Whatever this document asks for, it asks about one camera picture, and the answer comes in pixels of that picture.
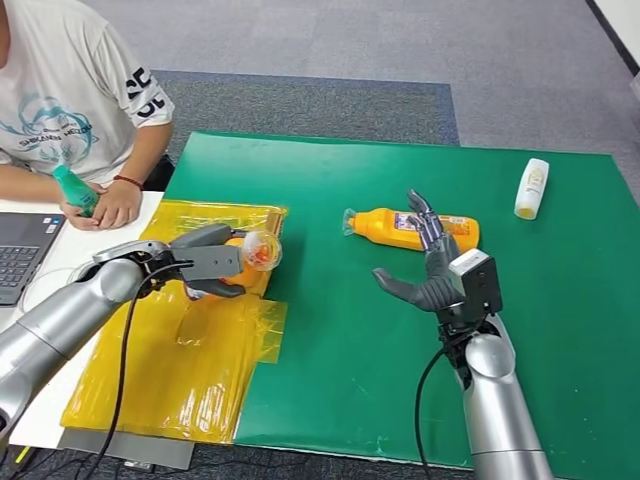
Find small white bottle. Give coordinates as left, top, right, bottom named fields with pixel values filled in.
left=513, top=157, right=550, bottom=221

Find dark grey laptop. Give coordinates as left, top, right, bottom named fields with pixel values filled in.
left=0, top=211, right=66, bottom=307

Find orange bottle with red label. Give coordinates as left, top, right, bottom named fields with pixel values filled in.
left=183, top=228, right=284, bottom=303

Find teal bottle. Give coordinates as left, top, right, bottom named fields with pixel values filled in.
left=51, top=165, right=101, bottom=219

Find yellow plastic wrapped cardboard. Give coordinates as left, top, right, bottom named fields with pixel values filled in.
left=60, top=198, right=290, bottom=446

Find person's right hand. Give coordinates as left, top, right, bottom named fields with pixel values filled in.
left=60, top=188, right=103, bottom=233

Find grey sheet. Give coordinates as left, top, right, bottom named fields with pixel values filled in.
left=57, top=427, right=196, bottom=473

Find dark grey floor rug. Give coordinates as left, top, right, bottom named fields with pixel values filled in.
left=149, top=69, right=461, bottom=177

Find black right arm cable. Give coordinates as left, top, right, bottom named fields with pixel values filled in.
left=414, top=344, right=449, bottom=480

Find white cable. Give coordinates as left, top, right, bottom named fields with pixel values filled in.
left=19, top=259, right=98, bottom=314

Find green table mat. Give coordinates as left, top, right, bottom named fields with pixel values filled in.
left=162, top=131, right=640, bottom=480

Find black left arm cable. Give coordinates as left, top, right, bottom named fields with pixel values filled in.
left=82, top=261, right=195, bottom=480

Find orange bottle with blue-white label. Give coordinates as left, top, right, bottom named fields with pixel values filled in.
left=342, top=207, right=481, bottom=255

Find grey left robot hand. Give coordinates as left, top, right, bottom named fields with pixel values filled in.
left=170, top=223, right=251, bottom=299

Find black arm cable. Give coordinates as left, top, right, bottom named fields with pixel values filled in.
left=414, top=344, right=449, bottom=480
left=82, top=261, right=195, bottom=480

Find person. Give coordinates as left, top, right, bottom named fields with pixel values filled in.
left=0, top=0, right=176, bottom=233

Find person's left hand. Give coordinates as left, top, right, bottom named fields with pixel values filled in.
left=92, top=178, right=144, bottom=232

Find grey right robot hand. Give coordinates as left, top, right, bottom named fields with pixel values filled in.
left=372, top=190, right=464, bottom=314

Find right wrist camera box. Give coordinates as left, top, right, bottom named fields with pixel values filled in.
left=438, top=248, right=504, bottom=327

